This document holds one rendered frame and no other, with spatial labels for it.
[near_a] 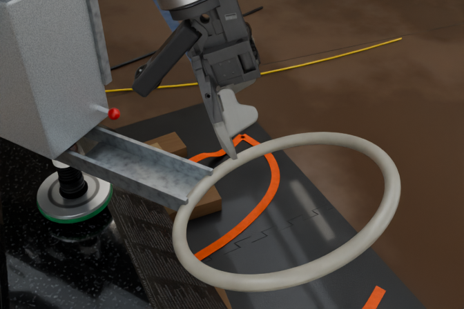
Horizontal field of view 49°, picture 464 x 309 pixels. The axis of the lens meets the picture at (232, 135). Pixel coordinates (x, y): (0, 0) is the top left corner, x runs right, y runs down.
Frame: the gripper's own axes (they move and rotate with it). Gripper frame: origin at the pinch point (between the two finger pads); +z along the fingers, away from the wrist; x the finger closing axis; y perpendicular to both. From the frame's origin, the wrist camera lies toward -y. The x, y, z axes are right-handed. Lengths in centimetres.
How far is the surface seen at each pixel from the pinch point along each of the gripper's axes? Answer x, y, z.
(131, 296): 29, -46, 51
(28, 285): 32, -72, 41
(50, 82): 41, -43, -5
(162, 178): 41, -29, 27
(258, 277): 0.6, -5.2, 28.2
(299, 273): -0.5, 1.9, 28.4
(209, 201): 141, -52, 104
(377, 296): 97, 13, 146
